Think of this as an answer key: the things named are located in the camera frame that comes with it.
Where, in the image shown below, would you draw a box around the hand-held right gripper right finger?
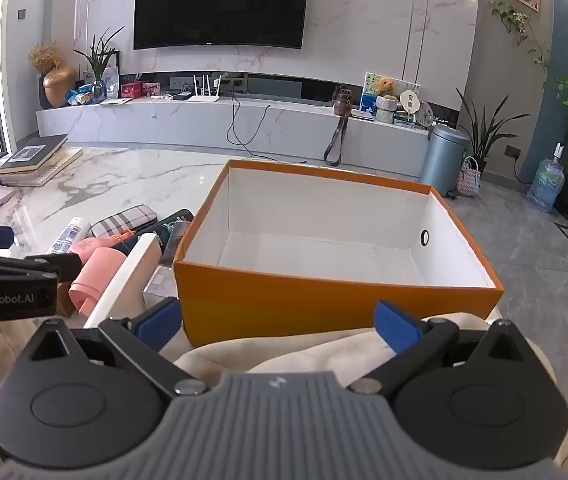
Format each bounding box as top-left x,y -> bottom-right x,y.
346,300 -> 537,396

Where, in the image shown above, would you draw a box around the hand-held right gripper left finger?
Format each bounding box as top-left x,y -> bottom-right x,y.
26,297 -> 209,399

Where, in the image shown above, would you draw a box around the white tube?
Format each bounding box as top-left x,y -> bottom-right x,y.
45,217 -> 93,256

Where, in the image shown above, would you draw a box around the pink bottle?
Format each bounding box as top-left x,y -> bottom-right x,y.
69,237 -> 130,317

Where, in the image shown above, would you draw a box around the dark printed tube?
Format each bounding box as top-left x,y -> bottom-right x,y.
136,208 -> 195,266

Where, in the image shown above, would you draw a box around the orange cardboard box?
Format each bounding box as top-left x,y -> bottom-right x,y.
173,159 -> 505,348

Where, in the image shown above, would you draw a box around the clear plastic packet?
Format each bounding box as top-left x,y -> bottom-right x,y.
143,264 -> 179,311

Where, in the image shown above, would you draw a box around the white flat box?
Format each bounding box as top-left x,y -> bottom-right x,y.
84,234 -> 162,333

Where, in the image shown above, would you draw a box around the brown small box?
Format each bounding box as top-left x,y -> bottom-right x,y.
57,281 -> 80,317

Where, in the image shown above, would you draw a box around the stack of books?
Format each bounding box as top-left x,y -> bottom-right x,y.
0,147 -> 85,188

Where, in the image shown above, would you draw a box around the dark hardcover book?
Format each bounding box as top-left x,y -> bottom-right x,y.
0,135 -> 70,173

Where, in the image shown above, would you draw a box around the plaid glasses case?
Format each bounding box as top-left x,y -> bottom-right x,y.
89,205 -> 159,238

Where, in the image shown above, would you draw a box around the beige cloth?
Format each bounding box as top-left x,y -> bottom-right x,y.
0,309 -> 568,480

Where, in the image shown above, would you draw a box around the woven basket bag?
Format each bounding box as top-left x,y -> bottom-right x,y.
456,156 -> 481,198

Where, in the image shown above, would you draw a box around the gold round vase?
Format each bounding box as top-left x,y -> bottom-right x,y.
43,66 -> 77,108

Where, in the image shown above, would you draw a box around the blue snack bags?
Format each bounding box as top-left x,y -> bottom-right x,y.
66,85 -> 97,107

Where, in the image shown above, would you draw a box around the grey pedal trash can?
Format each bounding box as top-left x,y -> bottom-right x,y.
419,124 -> 472,197

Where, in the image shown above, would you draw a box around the dried flower bunch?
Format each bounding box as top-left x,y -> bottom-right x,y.
29,42 -> 61,73

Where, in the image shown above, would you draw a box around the white plastic bag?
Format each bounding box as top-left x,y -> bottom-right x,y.
104,65 -> 121,100

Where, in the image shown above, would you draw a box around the green plant in glass vase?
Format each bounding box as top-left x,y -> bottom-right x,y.
74,27 -> 126,101

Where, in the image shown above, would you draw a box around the blue water jug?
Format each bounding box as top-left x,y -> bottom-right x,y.
527,144 -> 567,213

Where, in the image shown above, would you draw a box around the snake plant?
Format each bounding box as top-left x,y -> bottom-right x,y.
456,85 -> 530,177

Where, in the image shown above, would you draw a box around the white router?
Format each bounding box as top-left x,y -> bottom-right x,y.
187,74 -> 225,103

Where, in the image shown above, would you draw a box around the marble television bench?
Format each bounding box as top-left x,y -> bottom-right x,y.
36,91 -> 457,179

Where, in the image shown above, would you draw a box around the brown teddy bear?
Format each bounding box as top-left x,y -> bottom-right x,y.
376,77 -> 399,101

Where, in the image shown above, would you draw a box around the printed picture card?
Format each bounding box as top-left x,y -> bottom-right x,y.
361,72 -> 422,117

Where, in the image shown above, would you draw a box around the hanging vine plant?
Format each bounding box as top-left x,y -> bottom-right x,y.
488,0 -> 550,87

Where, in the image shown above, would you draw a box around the black cable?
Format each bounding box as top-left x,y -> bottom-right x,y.
227,91 -> 287,161

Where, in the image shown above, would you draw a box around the brown bottle bag with strap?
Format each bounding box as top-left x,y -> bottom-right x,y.
325,85 -> 355,167

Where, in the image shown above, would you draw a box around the black wall television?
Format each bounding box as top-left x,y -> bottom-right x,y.
133,0 -> 311,51

